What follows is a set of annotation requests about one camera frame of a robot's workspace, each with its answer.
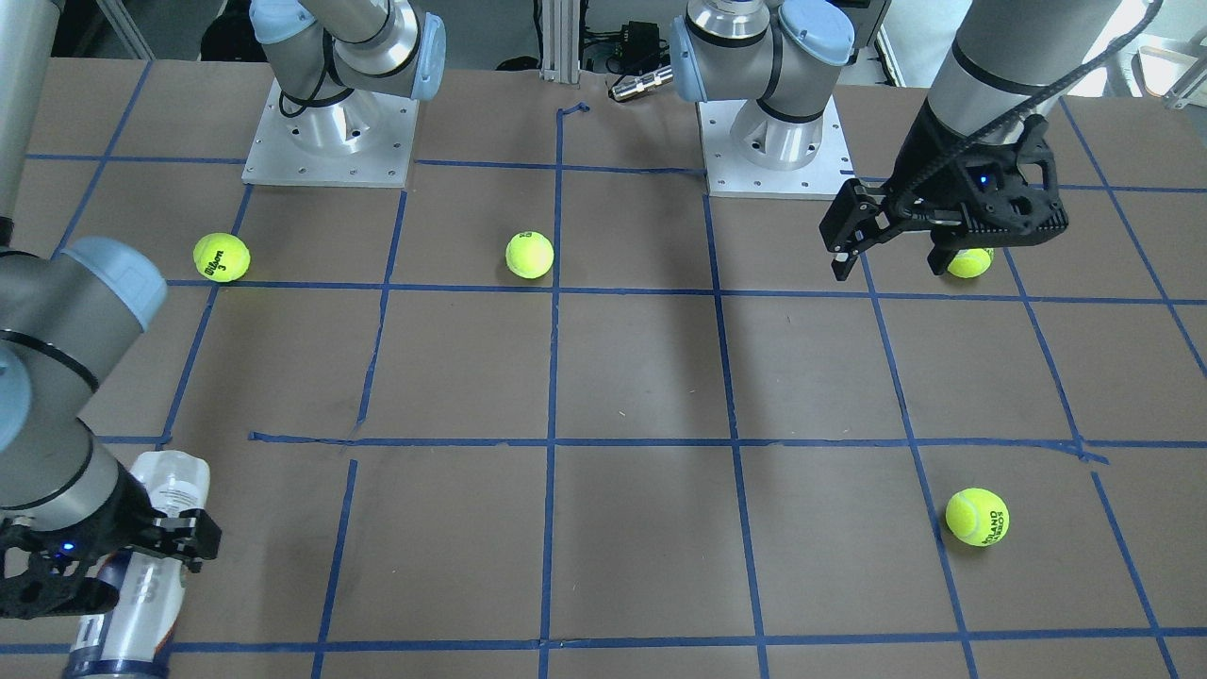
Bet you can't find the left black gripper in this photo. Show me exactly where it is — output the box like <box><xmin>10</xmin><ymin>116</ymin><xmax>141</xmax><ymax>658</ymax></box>
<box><xmin>818</xmin><ymin>103</ymin><xmax>1069</xmax><ymax>282</ymax></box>

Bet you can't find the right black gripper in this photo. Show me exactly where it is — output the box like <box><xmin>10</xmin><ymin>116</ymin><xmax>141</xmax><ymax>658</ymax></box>
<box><xmin>1</xmin><ymin>472</ymin><xmax>223</xmax><ymax>620</ymax></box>

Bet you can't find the white blue tennis ball can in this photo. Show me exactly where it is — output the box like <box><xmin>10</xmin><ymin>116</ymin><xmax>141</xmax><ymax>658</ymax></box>
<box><xmin>62</xmin><ymin>450</ymin><xmax>210</xmax><ymax>678</ymax></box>

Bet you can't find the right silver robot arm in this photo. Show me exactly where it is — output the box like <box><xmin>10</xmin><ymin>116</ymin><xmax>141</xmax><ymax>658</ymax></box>
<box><xmin>1</xmin><ymin>1</ymin><xmax>223</xmax><ymax>620</ymax></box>

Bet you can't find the tennis ball near base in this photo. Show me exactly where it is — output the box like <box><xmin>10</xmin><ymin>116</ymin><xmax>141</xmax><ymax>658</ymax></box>
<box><xmin>192</xmin><ymin>233</ymin><xmax>253</xmax><ymax>283</ymax></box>
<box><xmin>947</xmin><ymin>248</ymin><xmax>996</xmax><ymax>280</ymax></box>

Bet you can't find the tennis ball near table edge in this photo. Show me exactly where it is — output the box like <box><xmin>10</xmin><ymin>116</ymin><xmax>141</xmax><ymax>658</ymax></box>
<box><xmin>944</xmin><ymin>488</ymin><xmax>1010</xmax><ymax>548</ymax></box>

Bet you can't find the tennis ball between bases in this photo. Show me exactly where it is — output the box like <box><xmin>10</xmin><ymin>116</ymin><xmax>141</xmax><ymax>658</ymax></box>
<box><xmin>505</xmin><ymin>232</ymin><xmax>555</xmax><ymax>280</ymax></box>

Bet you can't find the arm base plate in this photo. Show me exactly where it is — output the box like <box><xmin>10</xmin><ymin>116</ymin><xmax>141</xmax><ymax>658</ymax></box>
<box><xmin>241</xmin><ymin>82</ymin><xmax>420</xmax><ymax>189</ymax></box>
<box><xmin>696</xmin><ymin>98</ymin><xmax>856</xmax><ymax>201</ymax></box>

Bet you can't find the aluminium frame post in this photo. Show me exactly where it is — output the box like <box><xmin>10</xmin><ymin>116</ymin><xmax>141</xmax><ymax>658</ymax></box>
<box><xmin>538</xmin><ymin>0</ymin><xmax>582</xmax><ymax>89</ymax></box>

